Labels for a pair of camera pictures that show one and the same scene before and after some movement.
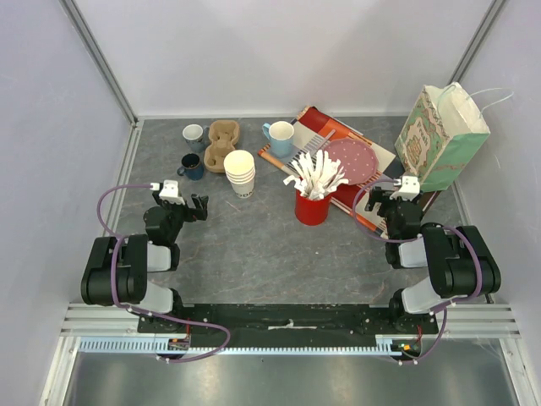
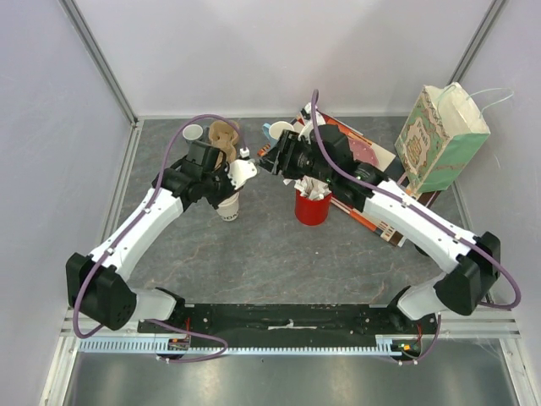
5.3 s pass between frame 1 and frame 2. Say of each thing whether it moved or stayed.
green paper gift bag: stayed
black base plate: stayed
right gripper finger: moved
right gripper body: moved
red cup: stayed
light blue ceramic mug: stayed
